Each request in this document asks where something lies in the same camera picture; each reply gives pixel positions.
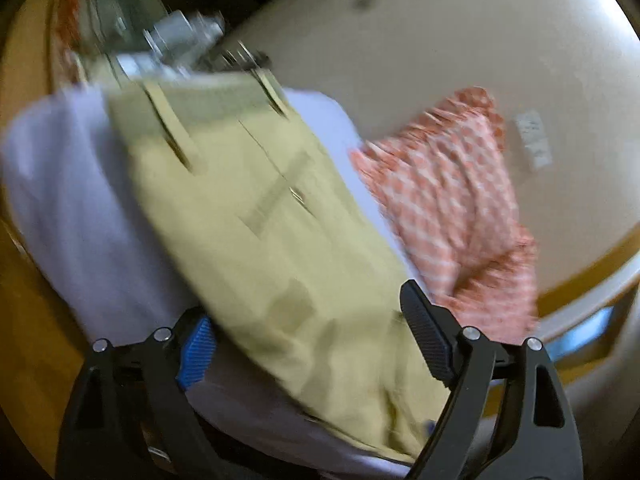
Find khaki pants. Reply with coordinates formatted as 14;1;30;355
102;67;451;463

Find lavender cloth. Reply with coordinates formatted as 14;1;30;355
0;82;436;480

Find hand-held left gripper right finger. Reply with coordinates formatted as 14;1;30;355
399;280;585;480

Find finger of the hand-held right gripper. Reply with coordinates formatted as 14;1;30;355
212;45;273;72

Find orange checked cloth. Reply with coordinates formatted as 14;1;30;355
349;86;542;347

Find orange patterned cloth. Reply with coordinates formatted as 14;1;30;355
52;0;86;85

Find white paper label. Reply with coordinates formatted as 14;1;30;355
515;109;554;170

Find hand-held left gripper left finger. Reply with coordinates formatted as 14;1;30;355
55;307;227;480

